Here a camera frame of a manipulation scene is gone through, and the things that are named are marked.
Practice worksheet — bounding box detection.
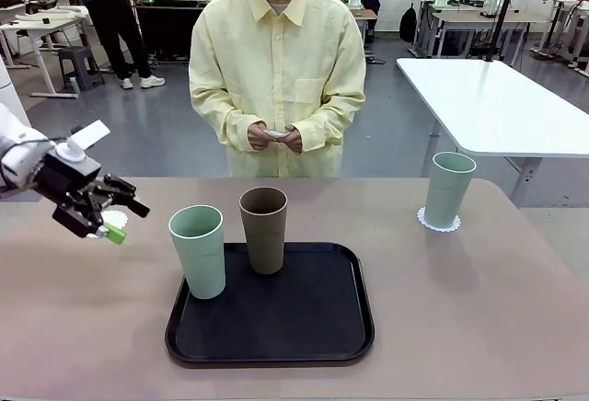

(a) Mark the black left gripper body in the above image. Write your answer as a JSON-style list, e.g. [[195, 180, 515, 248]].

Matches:
[[36, 150, 106, 239]]

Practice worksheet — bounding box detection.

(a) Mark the light green plastic cup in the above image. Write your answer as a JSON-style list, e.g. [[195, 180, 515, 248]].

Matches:
[[423, 151, 478, 228], [167, 204, 227, 301]]

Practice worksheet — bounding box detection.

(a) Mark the person's left forearm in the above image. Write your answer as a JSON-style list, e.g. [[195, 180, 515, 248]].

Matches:
[[298, 92, 367, 156]]

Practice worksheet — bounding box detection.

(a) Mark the person's right forearm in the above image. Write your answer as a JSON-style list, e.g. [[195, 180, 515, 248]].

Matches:
[[191, 92, 259, 152]]

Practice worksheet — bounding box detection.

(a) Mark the person's right hand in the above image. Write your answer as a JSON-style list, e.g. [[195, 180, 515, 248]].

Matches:
[[247, 120, 272, 152]]

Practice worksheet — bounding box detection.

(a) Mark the person's left hand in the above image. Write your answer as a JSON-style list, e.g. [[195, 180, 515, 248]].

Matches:
[[281, 123, 305, 155]]

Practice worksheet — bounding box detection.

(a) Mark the white cylindrical appliance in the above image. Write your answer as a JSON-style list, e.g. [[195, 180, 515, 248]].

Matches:
[[0, 56, 13, 98]]

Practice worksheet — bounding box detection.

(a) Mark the grey plastic stool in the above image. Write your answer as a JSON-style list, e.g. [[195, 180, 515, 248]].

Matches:
[[57, 45, 106, 94]]

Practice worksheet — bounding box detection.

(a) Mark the brown plastic cup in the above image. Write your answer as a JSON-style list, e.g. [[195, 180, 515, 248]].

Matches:
[[238, 187, 289, 276]]

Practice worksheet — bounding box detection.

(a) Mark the white desk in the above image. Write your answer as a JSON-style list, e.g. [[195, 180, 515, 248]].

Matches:
[[0, 5, 100, 98]]

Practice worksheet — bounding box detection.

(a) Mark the standing person in dark clothes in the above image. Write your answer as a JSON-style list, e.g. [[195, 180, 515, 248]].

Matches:
[[64, 0, 167, 90]]

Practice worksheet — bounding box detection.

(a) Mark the dark workbench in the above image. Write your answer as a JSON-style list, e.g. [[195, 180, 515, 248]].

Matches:
[[133, 0, 217, 62]]

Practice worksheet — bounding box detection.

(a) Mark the black plastic tray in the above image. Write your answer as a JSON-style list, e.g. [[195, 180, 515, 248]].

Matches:
[[164, 241, 375, 369]]

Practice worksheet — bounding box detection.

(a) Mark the person in yellow shirt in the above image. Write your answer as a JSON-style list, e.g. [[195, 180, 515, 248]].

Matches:
[[188, 0, 368, 179]]

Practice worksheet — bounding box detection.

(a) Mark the seated person in purple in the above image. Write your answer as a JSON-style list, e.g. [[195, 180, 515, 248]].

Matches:
[[360, 0, 382, 43]]

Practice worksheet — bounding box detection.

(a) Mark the black backpack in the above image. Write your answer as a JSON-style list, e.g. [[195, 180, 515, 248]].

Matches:
[[398, 4, 418, 44]]

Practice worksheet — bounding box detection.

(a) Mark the white table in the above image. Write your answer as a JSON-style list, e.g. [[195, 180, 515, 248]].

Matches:
[[396, 57, 589, 209]]

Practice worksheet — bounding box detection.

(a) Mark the wooden top desk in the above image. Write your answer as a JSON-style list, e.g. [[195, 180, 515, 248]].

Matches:
[[411, 0, 551, 60]]

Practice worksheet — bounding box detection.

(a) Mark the black tripod pole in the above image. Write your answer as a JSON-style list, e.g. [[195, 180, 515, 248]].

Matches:
[[485, 0, 528, 63]]

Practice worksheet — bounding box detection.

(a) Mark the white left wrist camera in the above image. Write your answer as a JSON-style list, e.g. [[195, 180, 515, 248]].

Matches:
[[53, 120, 111, 163]]

